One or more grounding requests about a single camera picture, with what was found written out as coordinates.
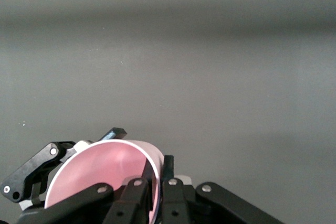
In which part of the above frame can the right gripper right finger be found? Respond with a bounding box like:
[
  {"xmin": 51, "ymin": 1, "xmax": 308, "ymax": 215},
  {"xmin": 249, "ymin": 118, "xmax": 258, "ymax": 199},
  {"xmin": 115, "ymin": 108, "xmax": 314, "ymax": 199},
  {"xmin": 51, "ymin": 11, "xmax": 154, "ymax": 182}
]
[{"xmin": 160, "ymin": 155, "xmax": 284, "ymax": 224}]

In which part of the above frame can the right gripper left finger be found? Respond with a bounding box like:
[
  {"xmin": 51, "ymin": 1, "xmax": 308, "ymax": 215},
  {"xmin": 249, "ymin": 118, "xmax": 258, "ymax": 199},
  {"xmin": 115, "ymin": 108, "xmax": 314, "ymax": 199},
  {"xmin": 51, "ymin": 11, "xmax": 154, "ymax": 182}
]
[{"xmin": 15, "ymin": 161, "xmax": 159, "ymax": 224}]

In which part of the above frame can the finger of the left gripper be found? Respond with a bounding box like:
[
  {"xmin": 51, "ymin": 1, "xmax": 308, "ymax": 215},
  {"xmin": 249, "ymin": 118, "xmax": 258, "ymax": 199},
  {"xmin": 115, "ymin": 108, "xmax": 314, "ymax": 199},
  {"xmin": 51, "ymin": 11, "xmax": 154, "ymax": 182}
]
[{"xmin": 0, "ymin": 127, "xmax": 128, "ymax": 204}]

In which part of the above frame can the pink plastic cup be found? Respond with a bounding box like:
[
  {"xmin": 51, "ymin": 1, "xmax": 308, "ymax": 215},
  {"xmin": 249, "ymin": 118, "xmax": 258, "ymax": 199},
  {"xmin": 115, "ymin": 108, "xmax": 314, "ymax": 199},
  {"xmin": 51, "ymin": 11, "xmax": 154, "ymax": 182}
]
[{"xmin": 44, "ymin": 138, "xmax": 165, "ymax": 222}]

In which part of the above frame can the dark grey table cloth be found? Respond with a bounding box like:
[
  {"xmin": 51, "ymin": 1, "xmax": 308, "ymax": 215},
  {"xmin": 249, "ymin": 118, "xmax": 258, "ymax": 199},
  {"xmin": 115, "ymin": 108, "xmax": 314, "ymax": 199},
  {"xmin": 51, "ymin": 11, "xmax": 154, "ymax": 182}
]
[{"xmin": 0, "ymin": 0, "xmax": 336, "ymax": 224}]

